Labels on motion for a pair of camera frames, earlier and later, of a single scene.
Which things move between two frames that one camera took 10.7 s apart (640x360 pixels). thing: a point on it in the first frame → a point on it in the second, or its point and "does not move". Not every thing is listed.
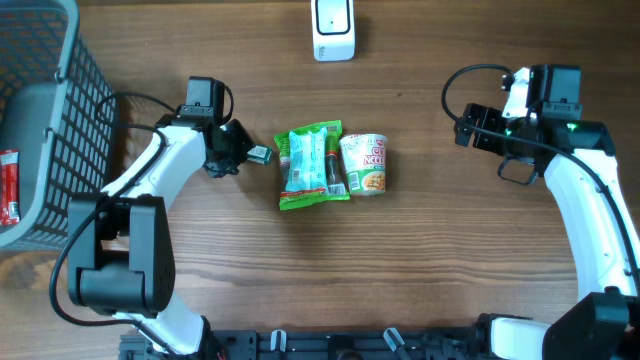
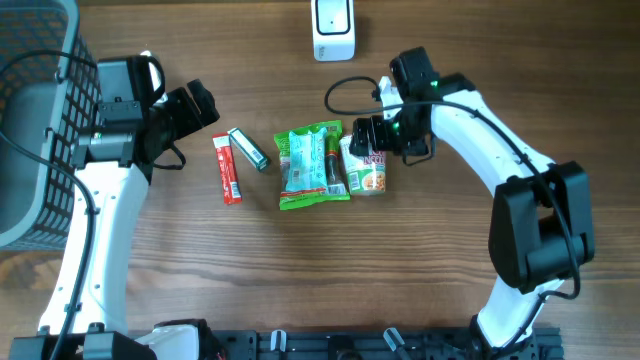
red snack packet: x=10 y=187 → x=226 y=168
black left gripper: x=246 y=142 → x=192 y=119
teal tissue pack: x=306 y=166 does not move
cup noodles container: x=365 y=157 does not move
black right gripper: x=489 y=117 → x=378 y=126
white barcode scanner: x=333 y=30 does not move
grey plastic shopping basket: x=58 y=111 does not move
